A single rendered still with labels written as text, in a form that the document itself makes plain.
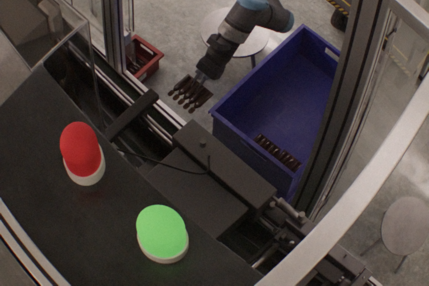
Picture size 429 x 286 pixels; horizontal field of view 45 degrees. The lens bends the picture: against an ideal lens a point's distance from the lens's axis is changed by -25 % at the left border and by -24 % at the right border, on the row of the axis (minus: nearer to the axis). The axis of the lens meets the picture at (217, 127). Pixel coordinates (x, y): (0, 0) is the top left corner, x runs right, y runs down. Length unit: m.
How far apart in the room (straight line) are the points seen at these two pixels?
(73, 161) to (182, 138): 0.81
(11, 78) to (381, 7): 0.67
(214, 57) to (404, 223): 1.13
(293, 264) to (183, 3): 2.61
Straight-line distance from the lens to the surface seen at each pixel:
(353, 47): 1.18
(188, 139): 1.55
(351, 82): 1.26
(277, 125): 2.58
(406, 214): 2.52
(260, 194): 1.49
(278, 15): 1.92
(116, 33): 2.04
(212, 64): 1.93
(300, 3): 3.30
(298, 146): 2.55
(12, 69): 0.96
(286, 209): 1.48
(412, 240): 2.50
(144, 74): 2.88
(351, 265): 1.49
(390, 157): 0.80
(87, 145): 0.75
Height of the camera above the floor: 2.46
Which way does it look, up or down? 61 degrees down
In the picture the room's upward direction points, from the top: 5 degrees clockwise
